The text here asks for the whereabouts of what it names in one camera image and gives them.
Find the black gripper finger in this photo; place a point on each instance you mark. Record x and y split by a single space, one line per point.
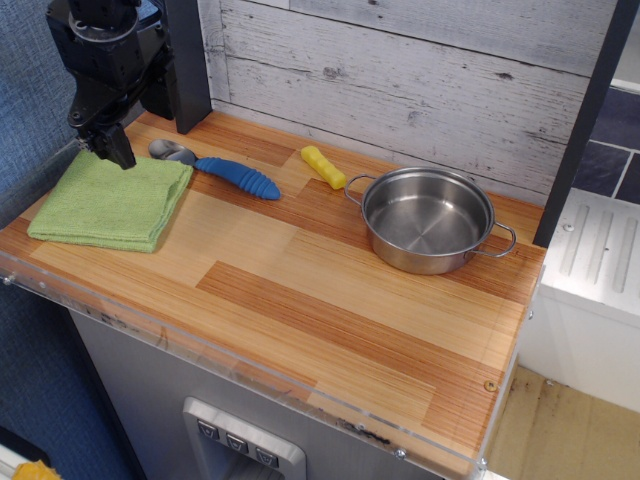
90 141
117 147

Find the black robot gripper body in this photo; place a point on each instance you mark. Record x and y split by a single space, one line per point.
118 57

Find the green napkin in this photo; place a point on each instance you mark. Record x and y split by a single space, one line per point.
96 203

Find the stainless steel pot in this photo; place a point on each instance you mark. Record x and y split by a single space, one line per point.
428 221

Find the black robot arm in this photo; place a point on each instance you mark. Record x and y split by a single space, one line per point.
119 55

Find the clear acrylic table edge guard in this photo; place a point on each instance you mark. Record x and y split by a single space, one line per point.
405 362

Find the yellow plastic corn piece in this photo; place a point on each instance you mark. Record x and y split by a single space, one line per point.
319 163

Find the silver toy fridge cabinet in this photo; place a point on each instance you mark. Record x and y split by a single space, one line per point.
240 415

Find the silver dispenser button panel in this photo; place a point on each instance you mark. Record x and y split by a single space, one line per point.
228 447

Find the yellow object bottom left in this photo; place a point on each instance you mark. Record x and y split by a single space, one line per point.
35 471

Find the white toy sink counter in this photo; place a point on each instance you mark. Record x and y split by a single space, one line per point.
583 326

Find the blue handled metal spoon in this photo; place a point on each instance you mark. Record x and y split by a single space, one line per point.
245 178

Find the dark left vertical post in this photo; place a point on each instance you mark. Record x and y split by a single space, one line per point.
185 37

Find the dark vertical post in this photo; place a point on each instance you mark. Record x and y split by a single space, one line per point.
185 37
611 51

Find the dark right vertical post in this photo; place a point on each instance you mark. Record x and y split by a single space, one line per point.
611 51

